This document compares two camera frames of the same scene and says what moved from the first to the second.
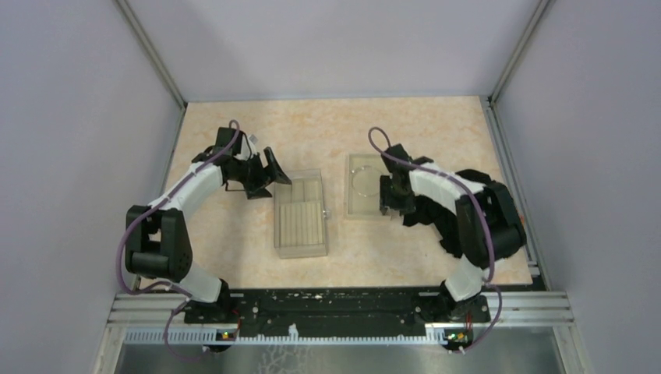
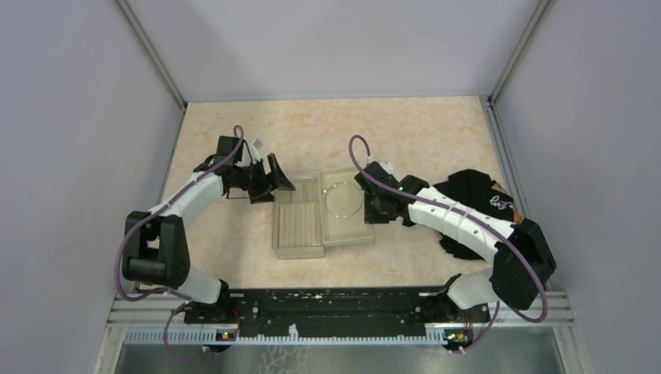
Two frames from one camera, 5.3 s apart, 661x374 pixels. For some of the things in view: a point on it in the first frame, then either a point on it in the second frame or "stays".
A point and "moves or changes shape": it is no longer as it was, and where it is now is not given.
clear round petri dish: [365, 181] moves or changes shape
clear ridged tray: [301, 213] stays
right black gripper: [386, 200] → [371, 217]
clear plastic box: [300, 218] stays
